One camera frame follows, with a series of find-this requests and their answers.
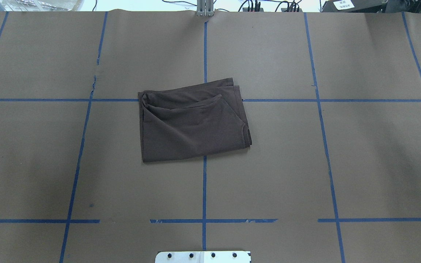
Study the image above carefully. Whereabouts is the aluminium vertical post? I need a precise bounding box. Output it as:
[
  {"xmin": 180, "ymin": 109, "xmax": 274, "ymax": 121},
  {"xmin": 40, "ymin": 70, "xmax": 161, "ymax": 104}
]
[{"xmin": 197, "ymin": 0, "xmax": 215, "ymax": 17}]

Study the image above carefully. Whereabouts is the dark brown t-shirt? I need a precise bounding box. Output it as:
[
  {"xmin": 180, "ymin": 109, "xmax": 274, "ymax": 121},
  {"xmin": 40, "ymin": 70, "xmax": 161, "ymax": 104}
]
[{"xmin": 138, "ymin": 78, "xmax": 252, "ymax": 163}]

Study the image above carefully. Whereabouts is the black labelled box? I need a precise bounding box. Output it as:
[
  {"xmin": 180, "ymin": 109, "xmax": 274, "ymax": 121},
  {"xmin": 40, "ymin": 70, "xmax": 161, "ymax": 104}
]
[{"xmin": 321, "ymin": 0, "xmax": 387, "ymax": 13}]

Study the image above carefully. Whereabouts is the white metal base plate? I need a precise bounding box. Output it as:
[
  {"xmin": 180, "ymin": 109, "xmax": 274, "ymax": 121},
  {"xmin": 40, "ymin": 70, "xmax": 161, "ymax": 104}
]
[{"xmin": 154, "ymin": 250, "xmax": 252, "ymax": 263}]

